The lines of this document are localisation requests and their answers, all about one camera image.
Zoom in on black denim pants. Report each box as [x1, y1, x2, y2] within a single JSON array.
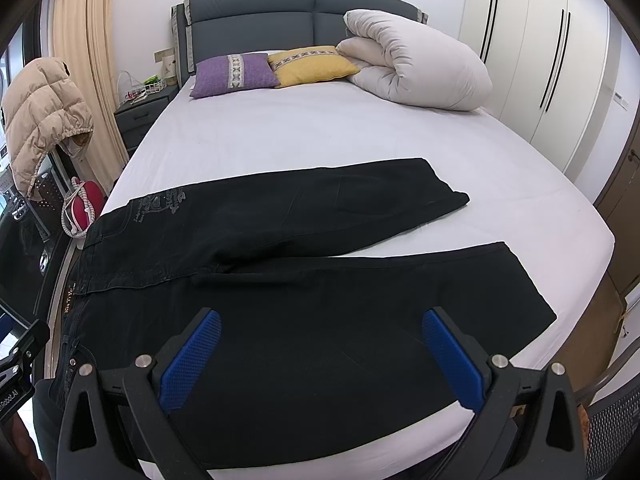
[[50, 158, 555, 469]]

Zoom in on grey mesh chair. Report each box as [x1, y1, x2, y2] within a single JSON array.
[[574, 349, 640, 480]]

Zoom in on beige puffer jacket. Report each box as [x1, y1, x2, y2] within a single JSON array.
[[1, 56, 93, 200]]

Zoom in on dark grey nightstand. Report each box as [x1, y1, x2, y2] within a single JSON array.
[[114, 86, 179, 156]]

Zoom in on purple patterned pillow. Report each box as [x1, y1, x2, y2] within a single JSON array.
[[190, 53, 280, 99]]

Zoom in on folded beige duvet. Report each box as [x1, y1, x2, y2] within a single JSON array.
[[336, 9, 492, 112]]

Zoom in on yellow patterned pillow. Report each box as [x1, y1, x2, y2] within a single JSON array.
[[268, 46, 360, 88]]

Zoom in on beige curtain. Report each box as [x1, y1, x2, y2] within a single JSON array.
[[51, 0, 129, 192]]

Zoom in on dark grey padded headboard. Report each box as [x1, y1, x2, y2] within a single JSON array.
[[171, 0, 428, 86]]

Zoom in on red bag with white rope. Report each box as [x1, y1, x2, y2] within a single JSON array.
[[61, 177, 105, 238]]

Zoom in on white wardrobe with black handles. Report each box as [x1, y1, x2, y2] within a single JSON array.
[[459, 0, 639, 200]]

